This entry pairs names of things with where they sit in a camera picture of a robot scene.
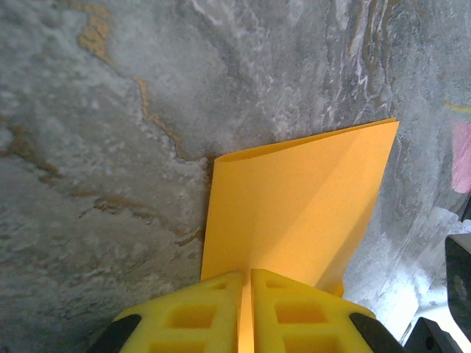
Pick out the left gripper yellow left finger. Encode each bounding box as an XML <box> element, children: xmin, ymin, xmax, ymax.
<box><xmin>96</xmin><ymin>270</ymin><xmax>246</xmax><ymax>353</ymax></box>

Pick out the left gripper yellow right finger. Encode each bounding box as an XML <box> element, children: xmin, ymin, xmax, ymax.
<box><xmin>251</xmin><ymin>268</ymin><xmax>406</xmax><ymax>353</ymax></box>

